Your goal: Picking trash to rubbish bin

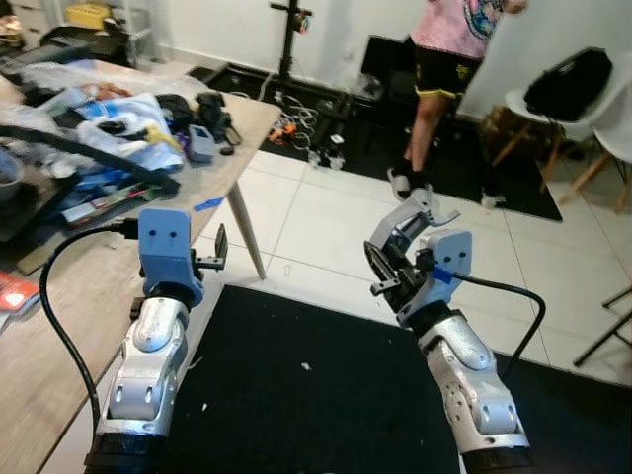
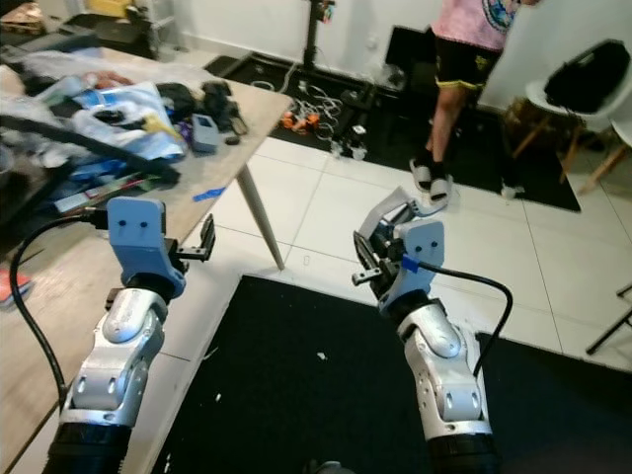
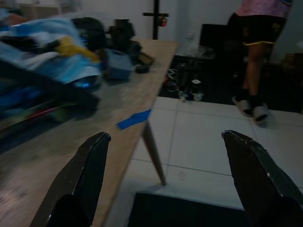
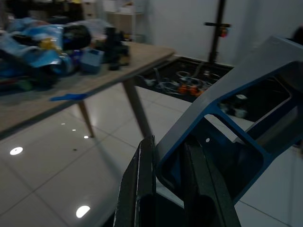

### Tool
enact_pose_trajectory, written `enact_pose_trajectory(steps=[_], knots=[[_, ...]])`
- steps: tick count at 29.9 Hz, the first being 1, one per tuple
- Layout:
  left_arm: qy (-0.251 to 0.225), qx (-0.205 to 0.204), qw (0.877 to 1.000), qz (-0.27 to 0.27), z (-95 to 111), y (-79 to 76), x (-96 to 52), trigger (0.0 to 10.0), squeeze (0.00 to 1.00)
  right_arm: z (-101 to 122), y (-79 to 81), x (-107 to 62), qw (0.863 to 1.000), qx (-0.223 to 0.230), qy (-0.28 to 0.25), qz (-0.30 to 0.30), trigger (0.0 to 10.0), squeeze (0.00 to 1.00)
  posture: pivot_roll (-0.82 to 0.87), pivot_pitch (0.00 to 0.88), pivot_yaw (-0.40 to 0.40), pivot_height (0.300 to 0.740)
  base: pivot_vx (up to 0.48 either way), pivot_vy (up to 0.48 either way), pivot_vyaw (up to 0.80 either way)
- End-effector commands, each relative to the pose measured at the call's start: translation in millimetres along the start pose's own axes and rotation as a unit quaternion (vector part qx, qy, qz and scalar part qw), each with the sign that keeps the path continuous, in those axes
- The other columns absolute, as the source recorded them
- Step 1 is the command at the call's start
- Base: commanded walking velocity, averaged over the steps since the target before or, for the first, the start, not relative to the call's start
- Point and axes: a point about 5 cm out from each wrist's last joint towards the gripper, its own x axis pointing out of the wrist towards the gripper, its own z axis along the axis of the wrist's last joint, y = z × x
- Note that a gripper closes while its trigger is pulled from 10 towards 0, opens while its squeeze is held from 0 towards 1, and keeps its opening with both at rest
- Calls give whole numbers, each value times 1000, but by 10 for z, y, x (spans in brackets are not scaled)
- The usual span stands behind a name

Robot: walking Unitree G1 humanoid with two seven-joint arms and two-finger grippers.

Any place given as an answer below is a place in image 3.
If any yellow crumpled item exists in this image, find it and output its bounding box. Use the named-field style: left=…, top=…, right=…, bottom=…
left=55, top=35, right=100, bottom=63

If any black blocky device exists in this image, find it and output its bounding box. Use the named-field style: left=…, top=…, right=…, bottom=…
left=107, top=18, right=143, bottom=52

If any black stand pole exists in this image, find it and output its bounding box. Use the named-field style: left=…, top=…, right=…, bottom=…
left=143, top=0, right=169, bottom=40

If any black tape roll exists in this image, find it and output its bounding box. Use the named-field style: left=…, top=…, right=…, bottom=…
left=134, top=64, right=151, bottom=74

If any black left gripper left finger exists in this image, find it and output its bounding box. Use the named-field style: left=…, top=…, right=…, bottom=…
left=30, top=131, right=112, bottom=227

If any light wooden table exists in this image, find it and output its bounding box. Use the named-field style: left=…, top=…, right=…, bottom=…
left=0, top=39, right=178, bottom=227

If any tapered wooden table leg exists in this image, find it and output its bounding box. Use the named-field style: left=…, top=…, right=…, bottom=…
left=141, top=120, right=168, bottom=186

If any black monitor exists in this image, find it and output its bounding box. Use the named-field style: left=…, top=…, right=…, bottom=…
left=200, top=23, right=237, bottom=55

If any light blue plastic bag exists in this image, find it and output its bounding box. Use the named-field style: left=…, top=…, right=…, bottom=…
left=0, top=7, right=103, bottom=92

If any black rounded bag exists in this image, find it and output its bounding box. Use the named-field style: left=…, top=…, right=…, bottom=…
left=71, top=16, right=107, bottom=52

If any person in black shorts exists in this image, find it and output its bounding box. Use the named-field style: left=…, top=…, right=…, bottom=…
left=227, top=0, right=294, bottom=128

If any black floor mat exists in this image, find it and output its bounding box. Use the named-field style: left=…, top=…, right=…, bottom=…
left=157, top=54, right=303, bottom=113
left=127, top=192, right=252, bottom=227

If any colourful flat packaging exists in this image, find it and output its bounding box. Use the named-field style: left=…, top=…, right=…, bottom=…
left=0, top=85, right=79, bottom=138

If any blue grey plastic box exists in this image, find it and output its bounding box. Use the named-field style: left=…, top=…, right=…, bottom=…
left=103, top=49, right=134, bottom=81

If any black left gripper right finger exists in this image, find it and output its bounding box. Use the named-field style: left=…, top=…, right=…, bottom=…
left=221, top=129, right=303, bottom=227

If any white cable bundle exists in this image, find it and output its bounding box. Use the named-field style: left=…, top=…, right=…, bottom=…
left=165, top=68, right=181, bottom=96

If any blue tape strip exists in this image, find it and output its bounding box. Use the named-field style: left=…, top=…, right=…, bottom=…
left=116, top=109, right=152, bottom=130

